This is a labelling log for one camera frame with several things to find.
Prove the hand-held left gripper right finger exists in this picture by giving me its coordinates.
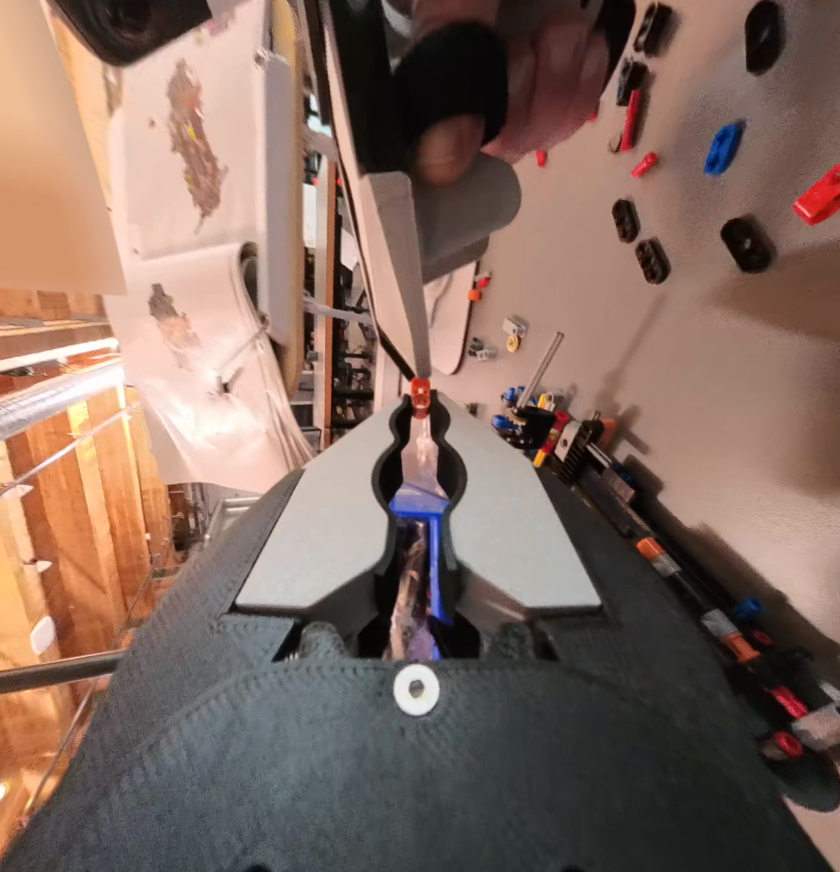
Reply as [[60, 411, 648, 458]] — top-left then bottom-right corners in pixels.
[[427, 395, 602, 641]]

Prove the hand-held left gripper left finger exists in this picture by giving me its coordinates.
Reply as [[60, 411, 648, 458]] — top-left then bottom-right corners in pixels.
[[234, 395, 417, 641]]

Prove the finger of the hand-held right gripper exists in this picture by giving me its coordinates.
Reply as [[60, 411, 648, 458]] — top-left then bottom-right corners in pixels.
[[345, 170, 434, 381]]

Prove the black lego technic assembly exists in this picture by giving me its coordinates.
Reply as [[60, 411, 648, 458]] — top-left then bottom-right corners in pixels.
[[491, 385, 840, 812]]

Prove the grey lego axle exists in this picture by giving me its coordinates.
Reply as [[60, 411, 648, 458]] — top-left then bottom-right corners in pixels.
[[525, 330, 566, 406]]

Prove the lego instruction booklet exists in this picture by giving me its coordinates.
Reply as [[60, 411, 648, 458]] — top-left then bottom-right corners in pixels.
[[103, 0, 312, 495]]

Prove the black and blue lego piece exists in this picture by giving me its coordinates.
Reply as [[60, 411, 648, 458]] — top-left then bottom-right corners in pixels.
[[616, 60, 649, 106]]

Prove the blue lego connector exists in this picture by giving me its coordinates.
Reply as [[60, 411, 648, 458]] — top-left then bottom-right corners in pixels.
[[704, 121, 744, 176]]

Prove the red lego connector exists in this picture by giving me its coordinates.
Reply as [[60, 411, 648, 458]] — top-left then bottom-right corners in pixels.
[[792, 161, 840, 226]]

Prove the person's right hand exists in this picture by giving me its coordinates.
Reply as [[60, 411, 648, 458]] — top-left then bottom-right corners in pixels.
[[413, 0, 608, 185]]

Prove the white lamp base stand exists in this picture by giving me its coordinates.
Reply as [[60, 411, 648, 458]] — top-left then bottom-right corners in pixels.
[[212, 48, 478, 399]]

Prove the pile of clear parts bags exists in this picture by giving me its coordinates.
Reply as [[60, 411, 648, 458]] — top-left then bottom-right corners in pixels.
[[389, 518, 440, 658]]

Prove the grey metal rod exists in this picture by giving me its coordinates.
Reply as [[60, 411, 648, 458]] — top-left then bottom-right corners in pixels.
[[0, 650, 128, 697]]

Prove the dark round object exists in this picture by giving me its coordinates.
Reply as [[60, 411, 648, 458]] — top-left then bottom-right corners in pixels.
[[52, 0, 213, 68]]

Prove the silver ventilation duct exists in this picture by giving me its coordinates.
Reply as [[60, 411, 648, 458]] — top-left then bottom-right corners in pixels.
[[0, 368, 124, 444]]

